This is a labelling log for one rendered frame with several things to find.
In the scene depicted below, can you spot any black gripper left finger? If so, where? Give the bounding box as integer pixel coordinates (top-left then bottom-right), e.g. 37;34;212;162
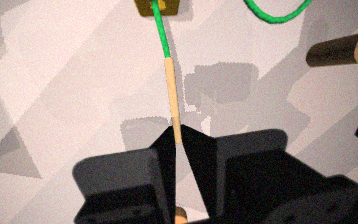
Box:
72;126;176;224

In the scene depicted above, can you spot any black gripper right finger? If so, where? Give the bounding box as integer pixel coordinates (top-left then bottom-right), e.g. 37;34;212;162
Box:
180;124;288;217

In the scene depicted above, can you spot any short wooden cylinder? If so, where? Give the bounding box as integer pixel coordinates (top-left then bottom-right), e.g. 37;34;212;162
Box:
306;34;358;67

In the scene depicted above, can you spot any round wooden disc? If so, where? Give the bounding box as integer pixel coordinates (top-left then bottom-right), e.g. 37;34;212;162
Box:
176;207;188;224

